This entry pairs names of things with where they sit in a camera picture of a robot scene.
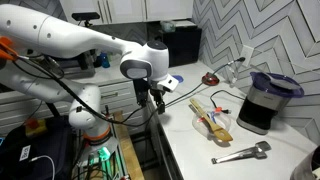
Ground yellow red block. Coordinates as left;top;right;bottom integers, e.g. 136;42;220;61
24;117;48;138

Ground metal kitchen tongs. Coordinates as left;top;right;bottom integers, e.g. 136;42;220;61
211;140;272;165

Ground wooden plank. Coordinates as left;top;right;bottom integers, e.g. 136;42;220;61
112;110;145;180

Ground orange clip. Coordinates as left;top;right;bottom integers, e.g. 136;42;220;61
0;35;20;62

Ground red round disc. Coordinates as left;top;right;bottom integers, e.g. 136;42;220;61
201;71;220;87

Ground white upper cabinet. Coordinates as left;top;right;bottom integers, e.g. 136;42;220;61
59;0;195;26

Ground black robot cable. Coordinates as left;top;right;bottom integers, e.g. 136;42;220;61
12;54;162;128

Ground wooden cooking spatula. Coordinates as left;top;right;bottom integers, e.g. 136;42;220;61
189;97;234;143

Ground black box appliance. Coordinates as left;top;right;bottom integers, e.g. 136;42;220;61
158;25;203;68

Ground grey gooseneck cable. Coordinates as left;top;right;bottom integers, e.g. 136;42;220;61
165;56;247;108

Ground clear plastic container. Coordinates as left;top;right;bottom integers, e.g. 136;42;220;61
191;109;232;140

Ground black bag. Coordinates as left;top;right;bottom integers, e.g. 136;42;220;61
0;115;75;180

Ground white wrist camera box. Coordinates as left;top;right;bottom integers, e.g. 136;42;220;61
155;73;180;94

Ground black stereo camera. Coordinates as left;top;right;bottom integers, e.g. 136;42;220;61
71;11;101;28

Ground white wall outlet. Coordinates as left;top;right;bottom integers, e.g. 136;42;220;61
239;44;255;68

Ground black power cord with plug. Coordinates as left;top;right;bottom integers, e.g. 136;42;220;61
209;89;246;115

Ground blue bottle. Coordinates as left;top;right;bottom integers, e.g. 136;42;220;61
99;51;111;70

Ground green plastic part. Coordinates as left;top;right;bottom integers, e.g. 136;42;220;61
87;145;118;180

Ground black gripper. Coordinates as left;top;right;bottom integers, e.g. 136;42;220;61
132;77;167;115

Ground white drawer cabinet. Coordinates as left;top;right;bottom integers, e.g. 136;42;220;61
0;79;143;136

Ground white cable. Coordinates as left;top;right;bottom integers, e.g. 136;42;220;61
29;154;56;180

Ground blue round lid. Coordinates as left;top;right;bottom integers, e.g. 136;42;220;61
172;74;185;84

